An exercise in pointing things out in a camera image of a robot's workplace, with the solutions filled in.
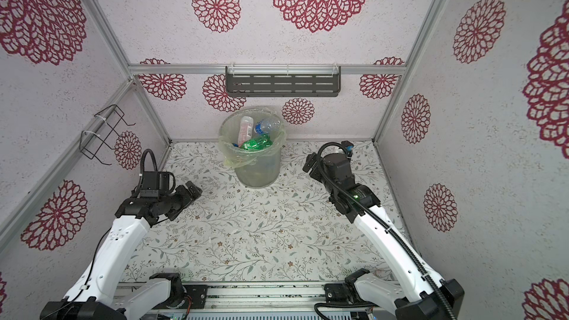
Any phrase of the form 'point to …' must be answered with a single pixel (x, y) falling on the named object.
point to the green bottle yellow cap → (260, 142)
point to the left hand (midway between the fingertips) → (195, 198)
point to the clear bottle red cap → (245, 132)
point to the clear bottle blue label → (267, 125)
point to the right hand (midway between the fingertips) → (316, 159)
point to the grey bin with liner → (253, 169)
